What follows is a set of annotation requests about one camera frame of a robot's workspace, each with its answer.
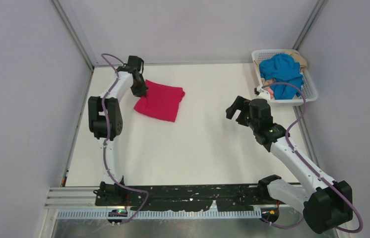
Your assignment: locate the blue t shirt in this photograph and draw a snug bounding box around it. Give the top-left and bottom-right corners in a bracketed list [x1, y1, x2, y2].
[259, 53, 304, 100]

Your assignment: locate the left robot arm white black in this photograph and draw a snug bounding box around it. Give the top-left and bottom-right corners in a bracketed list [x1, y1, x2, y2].
[87, 56, 149, 205]

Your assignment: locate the beige t shirt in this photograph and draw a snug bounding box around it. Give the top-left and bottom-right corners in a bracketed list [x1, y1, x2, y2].
[252, 50, 308, 85]

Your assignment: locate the aluminium frame rail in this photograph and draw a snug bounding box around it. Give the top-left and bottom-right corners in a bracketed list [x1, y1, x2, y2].
[44, 185, 345, 210]

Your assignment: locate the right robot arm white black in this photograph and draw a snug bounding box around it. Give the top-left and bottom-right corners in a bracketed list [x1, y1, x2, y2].
[226, 96, 354, 234]

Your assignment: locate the salmon pink t shirt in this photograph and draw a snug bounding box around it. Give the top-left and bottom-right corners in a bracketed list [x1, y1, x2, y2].
[267, 87, 274, 99]

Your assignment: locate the white slotted cable duct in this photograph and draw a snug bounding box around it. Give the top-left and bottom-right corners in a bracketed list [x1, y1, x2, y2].
[57, 208, 261, 220]

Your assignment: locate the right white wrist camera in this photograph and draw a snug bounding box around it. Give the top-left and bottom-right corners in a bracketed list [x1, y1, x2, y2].
[254, 86, 272, 100]

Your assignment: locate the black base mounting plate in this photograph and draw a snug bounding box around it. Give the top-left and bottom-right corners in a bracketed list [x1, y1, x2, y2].
[93, 182, 277, 212]

